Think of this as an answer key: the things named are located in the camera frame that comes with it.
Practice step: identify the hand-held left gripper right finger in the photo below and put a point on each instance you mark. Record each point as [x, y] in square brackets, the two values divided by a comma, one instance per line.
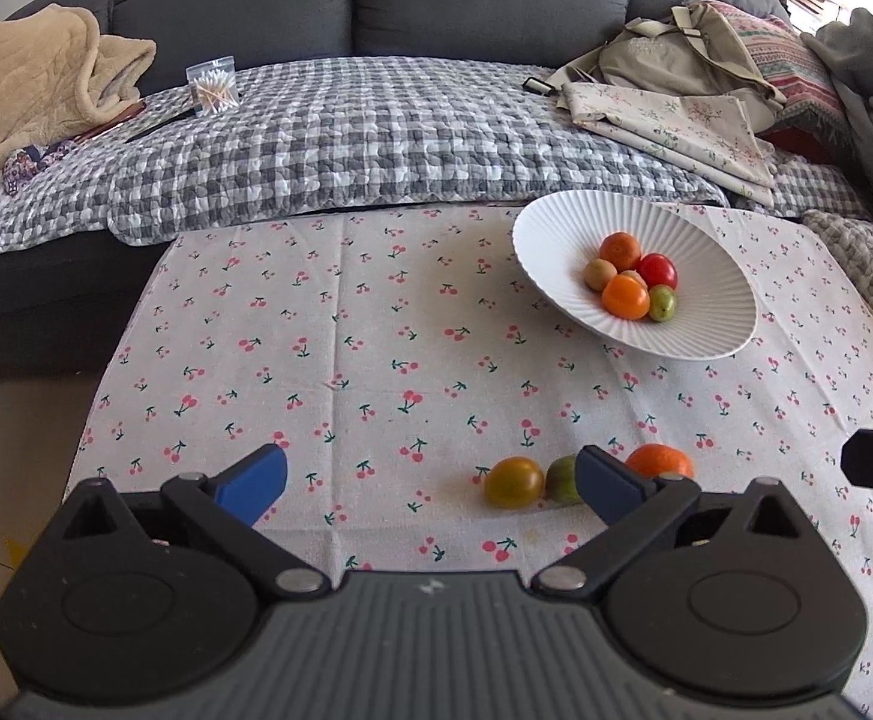
[610, 481]

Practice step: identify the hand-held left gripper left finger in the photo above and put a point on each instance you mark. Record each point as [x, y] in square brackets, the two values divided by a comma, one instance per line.
[250, 481]

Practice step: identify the green tomato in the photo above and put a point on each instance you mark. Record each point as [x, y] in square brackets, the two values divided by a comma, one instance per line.
[561, 478]
[663, 304]

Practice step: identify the large orange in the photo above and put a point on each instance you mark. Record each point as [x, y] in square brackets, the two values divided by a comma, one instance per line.
[660, 460]

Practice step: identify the yellow-green tomato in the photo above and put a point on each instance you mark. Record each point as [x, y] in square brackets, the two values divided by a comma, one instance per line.
[513, 481]

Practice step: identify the medium orange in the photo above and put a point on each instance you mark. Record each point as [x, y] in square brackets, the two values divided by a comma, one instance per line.
[625, 297]

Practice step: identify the brown kiwi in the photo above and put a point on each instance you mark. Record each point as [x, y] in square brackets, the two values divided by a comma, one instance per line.
[600, 274]

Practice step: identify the red tomato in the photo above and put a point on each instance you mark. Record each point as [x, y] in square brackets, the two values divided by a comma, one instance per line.
[658, 270]

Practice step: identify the white ribbed bowl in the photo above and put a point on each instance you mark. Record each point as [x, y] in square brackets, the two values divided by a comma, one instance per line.
[556, 270]

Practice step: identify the small orange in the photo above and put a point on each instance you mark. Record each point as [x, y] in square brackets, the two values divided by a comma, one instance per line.
[621, 250]

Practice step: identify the grey knitted blanket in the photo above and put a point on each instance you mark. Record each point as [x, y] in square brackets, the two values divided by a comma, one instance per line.
[867, 262]

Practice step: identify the cherry print tablecloth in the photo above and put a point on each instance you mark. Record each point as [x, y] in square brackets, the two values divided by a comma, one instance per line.
[331, 330]

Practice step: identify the yellow floor sticker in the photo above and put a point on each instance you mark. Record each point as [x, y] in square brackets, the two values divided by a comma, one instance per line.
[13, 549]

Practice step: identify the striped patterned pillow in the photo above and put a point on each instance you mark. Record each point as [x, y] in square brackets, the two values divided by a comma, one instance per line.
[804, 75]

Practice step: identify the floral print cloth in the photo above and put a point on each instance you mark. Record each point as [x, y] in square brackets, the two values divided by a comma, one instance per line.
[669, 131]

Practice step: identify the grey checked quilt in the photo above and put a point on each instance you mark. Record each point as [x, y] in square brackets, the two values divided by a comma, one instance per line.
[369, 135]

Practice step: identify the black pen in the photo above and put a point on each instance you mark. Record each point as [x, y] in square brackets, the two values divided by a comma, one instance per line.
[159, 126]

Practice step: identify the red pen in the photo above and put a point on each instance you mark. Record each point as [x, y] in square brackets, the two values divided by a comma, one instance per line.
[110, 120]

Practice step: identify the dark floral pouch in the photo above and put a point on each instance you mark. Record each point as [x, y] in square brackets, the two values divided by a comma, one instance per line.
[24, 165]

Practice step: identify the cotton swab box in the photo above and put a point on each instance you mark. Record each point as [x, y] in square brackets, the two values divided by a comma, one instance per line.
[213, 88]

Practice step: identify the beige canvas bag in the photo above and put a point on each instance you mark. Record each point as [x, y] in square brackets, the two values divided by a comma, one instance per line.
[669, 60]

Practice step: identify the beige fleece blanket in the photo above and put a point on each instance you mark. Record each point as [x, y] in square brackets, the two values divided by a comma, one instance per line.
[24, 82]

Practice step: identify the dark grey sofa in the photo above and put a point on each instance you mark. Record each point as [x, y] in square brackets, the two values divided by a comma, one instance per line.
[256, 0]

